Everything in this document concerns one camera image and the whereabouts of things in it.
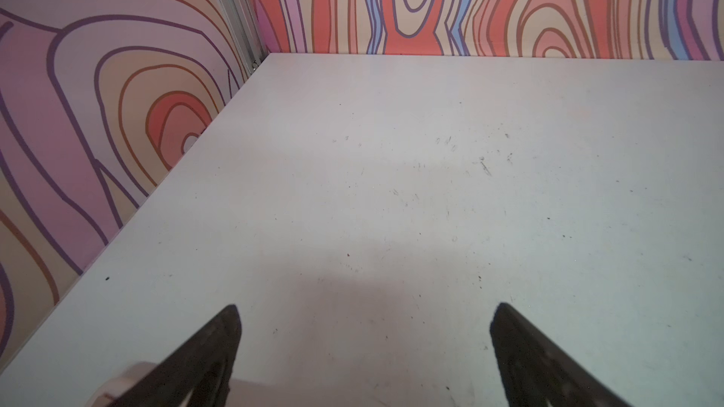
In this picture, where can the pink calculator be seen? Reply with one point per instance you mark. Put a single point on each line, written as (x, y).
(115, 388)

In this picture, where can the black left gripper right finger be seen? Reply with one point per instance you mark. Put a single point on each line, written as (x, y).
(537, 372)

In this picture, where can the aluminium corner frame post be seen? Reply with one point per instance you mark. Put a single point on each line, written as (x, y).
(243, 24)

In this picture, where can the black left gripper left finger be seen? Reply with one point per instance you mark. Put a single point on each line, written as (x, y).
(198, 373)

